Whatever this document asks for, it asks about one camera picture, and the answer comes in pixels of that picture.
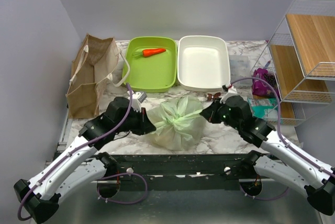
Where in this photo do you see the brown toy faucet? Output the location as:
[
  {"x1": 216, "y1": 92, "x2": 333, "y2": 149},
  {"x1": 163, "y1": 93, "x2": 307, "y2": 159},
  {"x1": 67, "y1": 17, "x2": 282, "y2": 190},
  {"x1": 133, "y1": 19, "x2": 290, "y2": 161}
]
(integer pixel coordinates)
[{"x1": 205, "y1": 92, "x2": 221, "y2": 102}]

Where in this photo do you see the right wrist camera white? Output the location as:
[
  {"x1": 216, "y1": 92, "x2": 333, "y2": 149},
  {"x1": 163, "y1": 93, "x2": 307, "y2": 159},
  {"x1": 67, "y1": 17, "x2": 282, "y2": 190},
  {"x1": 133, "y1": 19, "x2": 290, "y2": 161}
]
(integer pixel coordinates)
[{"x1": 220, "y1": 83, "x2": 238, "y2": 103}]

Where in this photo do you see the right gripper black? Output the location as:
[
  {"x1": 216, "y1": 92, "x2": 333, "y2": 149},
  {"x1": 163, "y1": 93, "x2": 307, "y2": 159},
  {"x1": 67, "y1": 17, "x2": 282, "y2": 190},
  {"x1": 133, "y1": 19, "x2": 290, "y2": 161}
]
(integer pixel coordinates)
[{"x1": 201, "y1": 96, "x2": 242, "y2": 130}]

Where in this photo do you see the orange toy carrot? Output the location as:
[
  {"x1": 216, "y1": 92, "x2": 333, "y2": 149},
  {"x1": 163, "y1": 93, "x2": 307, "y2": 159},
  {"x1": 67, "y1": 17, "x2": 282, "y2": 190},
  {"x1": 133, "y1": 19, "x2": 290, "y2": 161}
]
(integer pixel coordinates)
[{"x1": 133, "y1": 48, "x2": 166, "y2": 58}]

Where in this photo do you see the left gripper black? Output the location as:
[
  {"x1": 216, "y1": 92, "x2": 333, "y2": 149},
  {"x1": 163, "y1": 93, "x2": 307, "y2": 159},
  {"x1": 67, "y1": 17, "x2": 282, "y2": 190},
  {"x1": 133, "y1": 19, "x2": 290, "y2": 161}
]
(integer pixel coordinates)
[{"x1": 115, "y1": 106, "x2": 156, "y2": 136}]

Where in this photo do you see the teal snack packet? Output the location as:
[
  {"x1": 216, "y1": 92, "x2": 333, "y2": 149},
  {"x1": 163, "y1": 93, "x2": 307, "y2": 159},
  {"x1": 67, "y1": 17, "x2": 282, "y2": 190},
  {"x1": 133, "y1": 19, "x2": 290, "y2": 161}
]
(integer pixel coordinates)
[{"x1": 247, "y1": 97, "x2": 278, "y2": 122}]

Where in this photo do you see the white wire shelf rack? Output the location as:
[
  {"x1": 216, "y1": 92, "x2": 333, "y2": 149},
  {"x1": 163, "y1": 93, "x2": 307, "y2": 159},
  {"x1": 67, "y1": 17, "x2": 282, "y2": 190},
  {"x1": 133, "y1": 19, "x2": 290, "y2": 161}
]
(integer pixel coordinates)
[{"x1": 251, "y1": 0, "x2": 334, "y2": 126}]

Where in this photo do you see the green plastic tray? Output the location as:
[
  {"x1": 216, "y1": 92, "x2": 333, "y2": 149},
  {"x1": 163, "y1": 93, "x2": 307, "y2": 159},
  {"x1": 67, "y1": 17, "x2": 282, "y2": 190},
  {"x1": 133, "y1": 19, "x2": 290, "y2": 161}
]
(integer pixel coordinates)
[{"x1": 122, "y1": 37, "x2": 177, "y2": 93}]

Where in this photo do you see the green avocado print plastic bag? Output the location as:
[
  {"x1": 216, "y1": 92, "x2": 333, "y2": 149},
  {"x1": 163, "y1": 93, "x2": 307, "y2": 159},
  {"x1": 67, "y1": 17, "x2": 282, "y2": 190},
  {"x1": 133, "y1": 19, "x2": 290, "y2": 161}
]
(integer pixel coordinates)
[{"x1": 147, "y1": 95, "x2": 206, "y2": 151}]

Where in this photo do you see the white plastic tray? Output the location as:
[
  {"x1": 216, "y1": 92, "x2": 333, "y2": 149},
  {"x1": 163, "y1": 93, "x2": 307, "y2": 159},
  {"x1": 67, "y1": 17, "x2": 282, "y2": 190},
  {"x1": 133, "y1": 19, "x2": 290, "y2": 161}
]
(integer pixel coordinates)
[{"x1": 177, "y1": 35, "x2": 231, "y2": 92}]

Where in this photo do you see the purple snack packet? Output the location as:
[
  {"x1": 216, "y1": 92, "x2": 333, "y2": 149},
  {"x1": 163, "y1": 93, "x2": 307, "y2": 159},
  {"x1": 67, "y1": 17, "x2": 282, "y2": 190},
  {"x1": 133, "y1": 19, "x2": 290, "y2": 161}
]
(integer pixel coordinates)
[{"x1": 252, "y1": 68, "x2": 280, "y2": 98}]

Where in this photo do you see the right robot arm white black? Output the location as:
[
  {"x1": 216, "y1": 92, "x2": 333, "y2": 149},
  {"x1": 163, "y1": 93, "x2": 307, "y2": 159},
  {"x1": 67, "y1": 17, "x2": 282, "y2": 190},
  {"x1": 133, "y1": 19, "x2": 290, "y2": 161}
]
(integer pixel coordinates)
[{"x1": 200, "y1": 95, "x2": 334, "y2": 216}]

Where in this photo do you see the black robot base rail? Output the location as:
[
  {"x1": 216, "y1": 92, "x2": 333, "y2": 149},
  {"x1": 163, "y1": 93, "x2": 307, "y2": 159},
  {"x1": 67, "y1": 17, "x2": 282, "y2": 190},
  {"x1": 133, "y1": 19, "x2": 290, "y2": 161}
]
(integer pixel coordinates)
[{"x1": 52, "y1": 151, "x2": 273, "y2": 192}]

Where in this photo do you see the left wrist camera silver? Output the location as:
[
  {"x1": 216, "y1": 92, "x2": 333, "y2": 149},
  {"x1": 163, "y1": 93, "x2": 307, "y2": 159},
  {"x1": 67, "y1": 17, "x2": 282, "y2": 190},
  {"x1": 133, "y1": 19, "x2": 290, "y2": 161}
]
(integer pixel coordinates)
[{"x1": 128, "y1": 91, "x2": 147, "y2": 112}]

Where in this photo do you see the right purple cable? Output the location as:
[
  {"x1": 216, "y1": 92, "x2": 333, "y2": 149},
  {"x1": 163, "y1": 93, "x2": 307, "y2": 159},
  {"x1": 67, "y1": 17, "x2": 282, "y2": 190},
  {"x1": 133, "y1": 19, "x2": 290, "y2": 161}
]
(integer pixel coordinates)
[{"x1": 222, "y1": 77, "x2": 335, "y2": 201}]

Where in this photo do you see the brown jute tote bag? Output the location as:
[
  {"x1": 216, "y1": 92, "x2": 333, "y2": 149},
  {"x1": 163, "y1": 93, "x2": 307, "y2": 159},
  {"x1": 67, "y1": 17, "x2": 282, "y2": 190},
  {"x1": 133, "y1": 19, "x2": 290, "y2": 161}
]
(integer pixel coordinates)
[{"x1": 66, "y1": 34, "x2": 130, "y2": 119}]

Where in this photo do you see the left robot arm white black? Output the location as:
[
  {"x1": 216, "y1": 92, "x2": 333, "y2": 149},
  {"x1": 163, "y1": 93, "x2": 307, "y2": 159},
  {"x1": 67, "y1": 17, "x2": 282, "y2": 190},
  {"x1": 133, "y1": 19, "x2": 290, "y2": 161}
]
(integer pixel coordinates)
[{"x1": 14, "y1": 92, "x2": 156, "y2": 223}]

